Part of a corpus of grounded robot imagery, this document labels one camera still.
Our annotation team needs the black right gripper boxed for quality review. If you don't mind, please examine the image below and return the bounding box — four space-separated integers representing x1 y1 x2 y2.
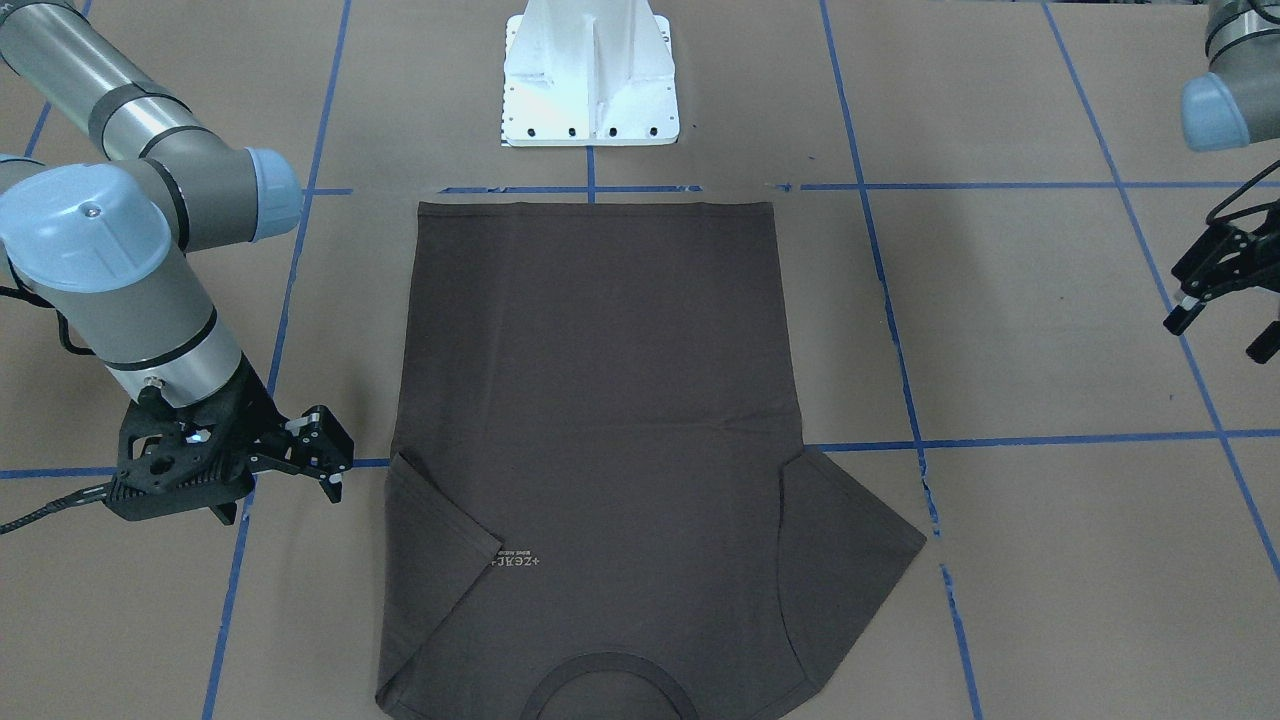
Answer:
105 360 355 527

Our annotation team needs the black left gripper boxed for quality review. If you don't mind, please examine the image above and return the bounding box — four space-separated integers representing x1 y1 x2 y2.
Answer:
1164 195 1280 364

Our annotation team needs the brown t-shirt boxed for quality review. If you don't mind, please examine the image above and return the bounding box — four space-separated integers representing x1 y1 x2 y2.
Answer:
375 202 925 719

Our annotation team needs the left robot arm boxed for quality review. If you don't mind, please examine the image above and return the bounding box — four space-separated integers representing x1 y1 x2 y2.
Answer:
1164 1 1279 336

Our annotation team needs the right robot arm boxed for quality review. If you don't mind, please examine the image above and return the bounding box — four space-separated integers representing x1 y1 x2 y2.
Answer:
1 1 355 533

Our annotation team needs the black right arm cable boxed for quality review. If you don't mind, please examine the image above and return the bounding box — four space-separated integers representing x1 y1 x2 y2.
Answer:
0 482 113 536

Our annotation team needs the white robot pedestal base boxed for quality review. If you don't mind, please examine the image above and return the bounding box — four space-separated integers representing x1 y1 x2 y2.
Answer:
500 1 681 149

